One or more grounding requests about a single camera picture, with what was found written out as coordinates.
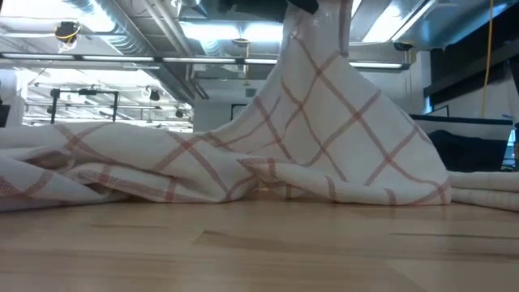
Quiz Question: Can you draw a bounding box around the white towel with red checks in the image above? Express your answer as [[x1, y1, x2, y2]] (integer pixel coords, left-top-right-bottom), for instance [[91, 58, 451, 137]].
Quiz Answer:
[[0, 0, 453, 214]]

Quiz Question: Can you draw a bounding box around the white towel with beige stripes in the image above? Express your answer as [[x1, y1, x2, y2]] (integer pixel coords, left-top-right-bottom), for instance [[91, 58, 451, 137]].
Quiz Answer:
[[445, 170, 519, 213]]

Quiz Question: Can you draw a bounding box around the navy blue fabric bin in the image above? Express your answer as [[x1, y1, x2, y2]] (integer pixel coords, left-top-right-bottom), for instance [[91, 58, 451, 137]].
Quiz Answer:
[[409, 114, 515, 174]]

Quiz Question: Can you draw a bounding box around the black slanted wall beam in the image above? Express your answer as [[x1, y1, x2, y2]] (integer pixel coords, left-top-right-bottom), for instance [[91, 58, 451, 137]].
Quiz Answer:
[[423, 38, 519, 107]]

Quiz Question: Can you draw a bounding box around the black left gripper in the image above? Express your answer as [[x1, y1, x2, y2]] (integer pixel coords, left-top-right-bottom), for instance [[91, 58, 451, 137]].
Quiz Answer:
[[218, 0, 320, 15]]

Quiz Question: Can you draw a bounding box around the black ceiling cable reel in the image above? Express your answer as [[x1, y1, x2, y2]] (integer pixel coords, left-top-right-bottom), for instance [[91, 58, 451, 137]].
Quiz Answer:
[[54, 20, 82, 52]]

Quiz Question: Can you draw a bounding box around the yellow cable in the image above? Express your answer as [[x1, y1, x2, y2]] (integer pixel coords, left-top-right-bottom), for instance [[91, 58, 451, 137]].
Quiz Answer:
[[480, 0, 495, 118]]

